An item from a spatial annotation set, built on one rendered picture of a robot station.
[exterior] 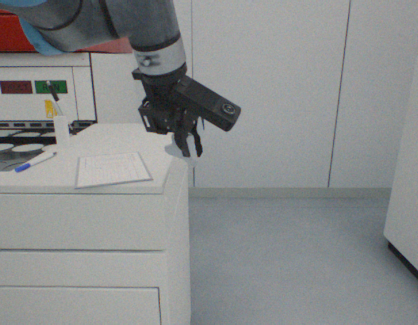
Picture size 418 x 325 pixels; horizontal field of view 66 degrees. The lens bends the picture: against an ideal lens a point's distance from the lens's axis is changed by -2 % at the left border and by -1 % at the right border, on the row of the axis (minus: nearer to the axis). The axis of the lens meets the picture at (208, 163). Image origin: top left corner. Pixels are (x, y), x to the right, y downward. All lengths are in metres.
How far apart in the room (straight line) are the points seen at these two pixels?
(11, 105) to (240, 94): 1.79
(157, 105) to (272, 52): 2.22
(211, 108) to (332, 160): 2.54
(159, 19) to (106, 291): 0.56
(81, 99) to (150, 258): 0.76
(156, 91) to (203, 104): 0.09
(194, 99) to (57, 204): 0.35
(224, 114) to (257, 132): 2.26
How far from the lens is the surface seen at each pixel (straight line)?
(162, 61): 0.48
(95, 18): 0.46
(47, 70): 1.33
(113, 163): 0.76
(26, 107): 1.39
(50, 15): 0.39
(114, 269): 0.73
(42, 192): 0.70
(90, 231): 0.70
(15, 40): 1.32
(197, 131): 0.60
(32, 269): 0.80
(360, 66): 2.93
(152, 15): 0.46
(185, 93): 0.51
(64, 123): 0.94
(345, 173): 3.09
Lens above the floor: 1.20
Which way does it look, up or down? 18 degrees down
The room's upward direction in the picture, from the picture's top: straight up
